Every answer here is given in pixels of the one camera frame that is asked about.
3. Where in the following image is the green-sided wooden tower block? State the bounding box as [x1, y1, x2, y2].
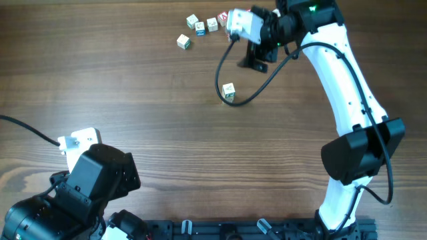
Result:
[222, 83, 236, 99]

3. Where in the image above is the orange-sided bird block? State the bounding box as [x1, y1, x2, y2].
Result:
[223, 97, 234, 103]

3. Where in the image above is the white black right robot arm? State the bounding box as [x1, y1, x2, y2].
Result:
[226, 1, 405, 239]

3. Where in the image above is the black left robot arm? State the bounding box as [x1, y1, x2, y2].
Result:
[1, 143, 141, 239]

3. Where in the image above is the plain wooden block right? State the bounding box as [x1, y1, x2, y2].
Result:
[272, 9, 281, 17]

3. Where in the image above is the red letter A block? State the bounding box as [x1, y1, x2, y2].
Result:
[217, 11, 228, 27]

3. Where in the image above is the plain wooden picture block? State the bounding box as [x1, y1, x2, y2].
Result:
[207, 17, 218, 32]

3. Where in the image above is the blue-sided wooden block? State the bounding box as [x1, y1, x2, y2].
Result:
[195, 21, 205, 36]

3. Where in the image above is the green-edged wooden block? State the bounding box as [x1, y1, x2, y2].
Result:
[186, 14, 199, 29]

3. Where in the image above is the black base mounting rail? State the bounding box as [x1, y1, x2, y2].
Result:
[145, 218, 378, 240]

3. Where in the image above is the black left camera cable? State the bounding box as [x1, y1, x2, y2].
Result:
[0, 114, 61, 147]

